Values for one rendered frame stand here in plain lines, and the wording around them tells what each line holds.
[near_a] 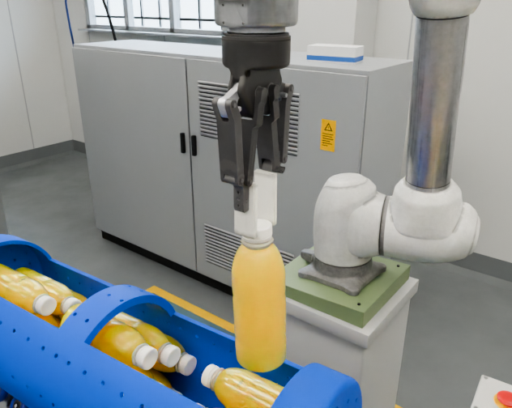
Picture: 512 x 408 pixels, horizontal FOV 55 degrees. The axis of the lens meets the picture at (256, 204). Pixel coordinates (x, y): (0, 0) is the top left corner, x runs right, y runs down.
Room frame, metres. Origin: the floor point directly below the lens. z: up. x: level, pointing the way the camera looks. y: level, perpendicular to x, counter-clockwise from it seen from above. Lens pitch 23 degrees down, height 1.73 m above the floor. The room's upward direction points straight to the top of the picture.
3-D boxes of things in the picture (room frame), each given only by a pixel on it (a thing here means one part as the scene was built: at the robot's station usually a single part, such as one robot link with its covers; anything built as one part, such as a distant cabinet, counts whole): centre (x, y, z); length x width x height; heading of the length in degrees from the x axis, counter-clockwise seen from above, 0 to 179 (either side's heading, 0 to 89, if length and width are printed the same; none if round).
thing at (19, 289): (0.90, 0.51, 1.15); 0.19 x 0.07 x 0.07; 56
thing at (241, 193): (0.53, 0.02, 1.52); 0.03 x 0.01 x 0.05; 146
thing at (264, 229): (0.56, 0.00, 1.46); 0.04 x 0.04 x 0.02
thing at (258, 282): (0.56, 0.00, 1.36); 0.07 x 0.07 x 0.19
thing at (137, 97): (2.96, 0.23, 0.72); 2.15 x 0.54 x 1.45; 52
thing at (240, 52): (0.56, 0.00, 1.65); 0.08 x 0.07 x 0.09; 146
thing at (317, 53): (2.45, -0.38, 1.48); 0.24 x 0.12 x 0.08; 60
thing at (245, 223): (0.54, 0.01, 1.50); 0.03 x 0.01 x 0.07; 56
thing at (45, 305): (0.84, 0.43, 1.15); 0.04 x 0.02 x 0.04; 146
